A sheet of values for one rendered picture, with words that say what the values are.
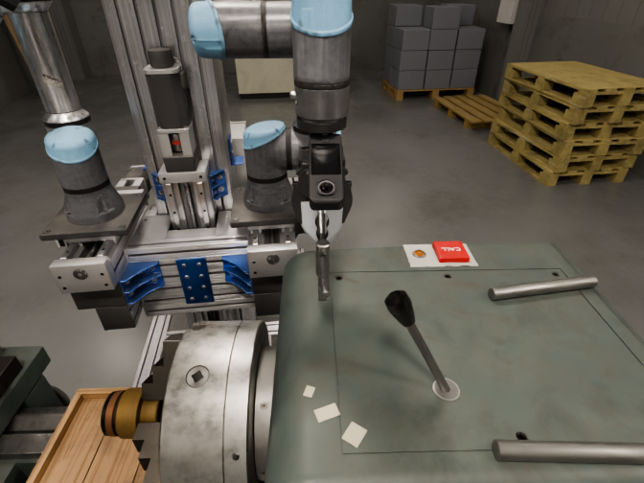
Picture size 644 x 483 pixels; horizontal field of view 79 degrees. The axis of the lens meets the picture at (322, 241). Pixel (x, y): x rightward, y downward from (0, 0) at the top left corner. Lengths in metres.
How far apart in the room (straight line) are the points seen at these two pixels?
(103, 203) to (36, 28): 0.44
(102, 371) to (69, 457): 1.41
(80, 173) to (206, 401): 0.75
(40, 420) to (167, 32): 1.00
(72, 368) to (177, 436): 1.94
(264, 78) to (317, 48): 6.53
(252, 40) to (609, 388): 0.69
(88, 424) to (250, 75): 6.37
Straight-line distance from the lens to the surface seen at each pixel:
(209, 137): 1.27
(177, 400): 0.64
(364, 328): 0.65
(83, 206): 1.23
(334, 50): 0.53
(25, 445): 1.18
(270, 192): 1.12
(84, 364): 2.54
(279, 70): 7.03
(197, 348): 0.67
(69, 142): 1.19
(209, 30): 0.64
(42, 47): 1.28
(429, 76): 7.17
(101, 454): 1.06
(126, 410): 0.79
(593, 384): 0.69
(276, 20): 0.63
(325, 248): 0.60
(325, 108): 0.54
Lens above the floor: 1.73
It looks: 34 degrees down
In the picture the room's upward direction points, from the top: straight up
